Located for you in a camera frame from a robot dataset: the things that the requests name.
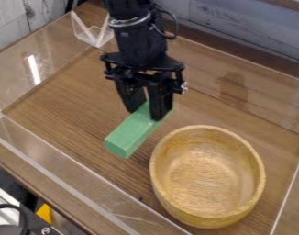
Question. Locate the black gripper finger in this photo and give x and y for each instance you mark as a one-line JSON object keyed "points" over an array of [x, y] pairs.
{"points": [[160, 100], [132, 94]]}

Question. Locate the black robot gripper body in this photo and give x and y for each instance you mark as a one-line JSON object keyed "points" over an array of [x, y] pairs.
{"points": [[142, 43]]}

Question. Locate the green rectangular block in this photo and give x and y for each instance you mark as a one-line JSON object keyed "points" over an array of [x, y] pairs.
{"points": [[128, 136]]}

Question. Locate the brown wooden bowl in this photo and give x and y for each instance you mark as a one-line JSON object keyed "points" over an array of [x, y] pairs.
{"points": [[207, 175]]}

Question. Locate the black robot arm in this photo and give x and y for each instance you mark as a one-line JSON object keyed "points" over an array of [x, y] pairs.
{"points": [[147, 76]]}

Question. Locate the yellow and black device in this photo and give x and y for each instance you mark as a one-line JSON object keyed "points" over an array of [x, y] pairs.
{"points": [[46, 222]]}

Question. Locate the clear acrylic enclosure wall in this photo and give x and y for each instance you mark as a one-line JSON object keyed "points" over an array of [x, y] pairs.
{"points": [[60, 108]]}

